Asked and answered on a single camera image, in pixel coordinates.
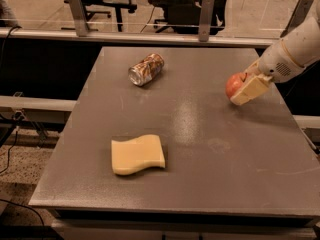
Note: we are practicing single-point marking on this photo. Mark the red apple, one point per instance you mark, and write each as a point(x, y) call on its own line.
point(234, 83)

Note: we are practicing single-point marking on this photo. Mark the yellow sponge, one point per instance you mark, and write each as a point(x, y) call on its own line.
point(134, 155)

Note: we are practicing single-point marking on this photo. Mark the grey table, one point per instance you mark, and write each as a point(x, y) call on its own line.
point(232, 173)

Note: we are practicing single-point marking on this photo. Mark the crushed soda can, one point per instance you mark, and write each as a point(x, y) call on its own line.
point(146, 70)

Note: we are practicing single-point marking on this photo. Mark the metal rail with brackets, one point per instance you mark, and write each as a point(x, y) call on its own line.
point(249, 23)

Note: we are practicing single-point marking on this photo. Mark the black office chair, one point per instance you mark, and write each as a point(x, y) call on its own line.
point(184, 15)

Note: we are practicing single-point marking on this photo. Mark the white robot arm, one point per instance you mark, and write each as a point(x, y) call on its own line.
point(303, 43)

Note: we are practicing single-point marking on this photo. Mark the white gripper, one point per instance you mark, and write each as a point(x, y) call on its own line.
point(275, 63)

